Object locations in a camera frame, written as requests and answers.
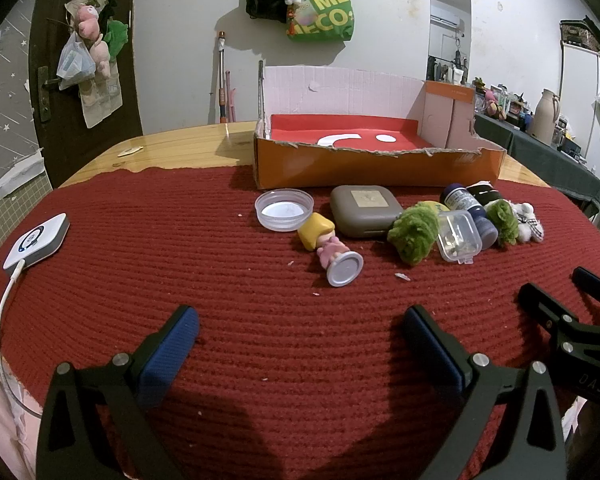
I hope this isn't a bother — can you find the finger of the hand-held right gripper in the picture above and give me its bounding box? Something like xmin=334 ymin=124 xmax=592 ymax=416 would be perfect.
xmin=520 ymin=282 xmax=588 ymax=356
xmin=572 ymin=266 xmax=600 ymax=306

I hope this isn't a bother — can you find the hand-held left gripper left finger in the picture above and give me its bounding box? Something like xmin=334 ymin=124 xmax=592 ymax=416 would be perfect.
xmin=36 ymin=305 xmax=201 ymax=480

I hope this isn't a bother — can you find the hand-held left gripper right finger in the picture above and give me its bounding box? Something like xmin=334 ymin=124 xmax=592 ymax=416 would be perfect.
xmin=404 ymin=304 xmax=567 ymax=480

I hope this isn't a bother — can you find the white fluffy bear scrunchie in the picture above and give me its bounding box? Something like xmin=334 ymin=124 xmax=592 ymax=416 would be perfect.
xmin=510 ymin=201 xmax=546 ymax=244

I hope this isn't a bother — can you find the dark green fuzzy plush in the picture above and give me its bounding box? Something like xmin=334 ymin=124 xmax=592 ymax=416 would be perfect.
xmin=485 ymin=200 xmax=520 ymax=247

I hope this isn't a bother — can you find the small clear plastic box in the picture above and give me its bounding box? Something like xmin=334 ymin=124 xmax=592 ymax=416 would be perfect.
xmin=436 ymin=210 xmax=482 ymax=264

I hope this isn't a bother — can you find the light green fuzzy plush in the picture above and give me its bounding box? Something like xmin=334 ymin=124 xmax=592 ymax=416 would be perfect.
xmin=387 ymin=201 xmax=440 ymax=266

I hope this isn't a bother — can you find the blue bottle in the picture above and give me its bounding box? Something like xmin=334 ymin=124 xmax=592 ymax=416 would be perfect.
xmin=440 ymin=183 xmax=499 ymax=251

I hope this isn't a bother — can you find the blonde doll figurine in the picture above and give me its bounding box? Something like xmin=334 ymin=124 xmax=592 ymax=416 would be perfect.
xmin=298 ymin=212 xmax=364 ymax=288

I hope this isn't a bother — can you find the grey square case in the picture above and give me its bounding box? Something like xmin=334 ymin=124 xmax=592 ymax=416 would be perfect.
xmin=329 ymin=185 xmax=406 ymax=239

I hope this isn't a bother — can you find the clear round plastic lid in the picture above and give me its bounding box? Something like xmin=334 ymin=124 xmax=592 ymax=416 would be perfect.
xmin=254 ymin=188 xmax=315 ymax=232

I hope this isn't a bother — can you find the orange cardboard box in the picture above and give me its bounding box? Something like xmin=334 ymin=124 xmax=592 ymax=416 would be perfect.
xmin=252 ymin=62 xmax=507 ymax=191

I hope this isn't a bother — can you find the red knitted mat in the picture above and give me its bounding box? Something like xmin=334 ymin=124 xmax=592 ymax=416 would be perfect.
xmin=0 ymin=165 xmax=600 ymax=480

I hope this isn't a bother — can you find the dark green covered table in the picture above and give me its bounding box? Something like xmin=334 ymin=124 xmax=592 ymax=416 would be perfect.
xmin=472 ymin=112 xmax=600 ymax=217

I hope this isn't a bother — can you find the white charger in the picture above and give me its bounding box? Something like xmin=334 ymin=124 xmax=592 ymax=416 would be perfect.
xmin=2 ymin=213 xmax=71 ymax=271

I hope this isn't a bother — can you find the beige vase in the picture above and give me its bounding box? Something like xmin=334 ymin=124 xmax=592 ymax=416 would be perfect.
xmin=532 ymin=89 xmax=561 ymax=146

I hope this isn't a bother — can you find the white cabinet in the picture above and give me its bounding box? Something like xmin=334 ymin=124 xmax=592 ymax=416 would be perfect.
xmin=560 ymin=20 xmax=600 ymax=186

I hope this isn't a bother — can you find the pink tablecloth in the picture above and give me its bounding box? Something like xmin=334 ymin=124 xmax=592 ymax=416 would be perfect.
xmin=0 ymin=327 xmax=41 ymax=480

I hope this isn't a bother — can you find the dark brown door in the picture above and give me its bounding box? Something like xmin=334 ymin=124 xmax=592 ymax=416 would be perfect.
xmin=30 ymin=0 xmax=146 ymax=191

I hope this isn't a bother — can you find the red paper liner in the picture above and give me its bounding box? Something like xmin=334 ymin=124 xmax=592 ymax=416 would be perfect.
xmin=270 ymin=114 xmax=433 ymax=152

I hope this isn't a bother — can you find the metal pole orange grip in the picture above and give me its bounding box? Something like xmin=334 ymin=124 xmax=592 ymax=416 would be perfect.
xmin=217 ymin=30 xmax=230 ymax=124

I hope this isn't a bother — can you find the pink plush toy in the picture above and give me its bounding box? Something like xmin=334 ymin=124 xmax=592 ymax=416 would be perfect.
xmin=90 ymin=40 xmax=112 ymax=79
xmin=76 ymin=4 xmax=104 ymax=41

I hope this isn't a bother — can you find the clear plastic bag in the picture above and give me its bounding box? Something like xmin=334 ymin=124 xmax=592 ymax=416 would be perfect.
xmin=56 ymin=32 xmax=97 ymax=91

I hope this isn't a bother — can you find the green plush doll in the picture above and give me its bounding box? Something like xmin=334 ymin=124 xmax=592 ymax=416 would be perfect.
xmin=103 ymin=19 xmax=129 ymax=56

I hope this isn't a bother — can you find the green tote bag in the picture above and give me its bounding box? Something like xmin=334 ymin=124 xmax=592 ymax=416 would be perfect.
xmin=286 ymin=0 xmax=355 ymax=43

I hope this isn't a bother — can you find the white cable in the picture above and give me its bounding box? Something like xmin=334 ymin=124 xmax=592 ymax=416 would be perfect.
xmin=0 ymin=259 xmax=46 ymax=417

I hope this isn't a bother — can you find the door handle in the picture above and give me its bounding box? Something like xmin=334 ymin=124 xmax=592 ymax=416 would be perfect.
xmin=36 ymin=66 xmax=61 ymax=123

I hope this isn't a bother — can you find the wall mirror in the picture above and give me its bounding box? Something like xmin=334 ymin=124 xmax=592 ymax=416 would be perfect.
xmin=427 ymin=0 xmax=473 ymax=86

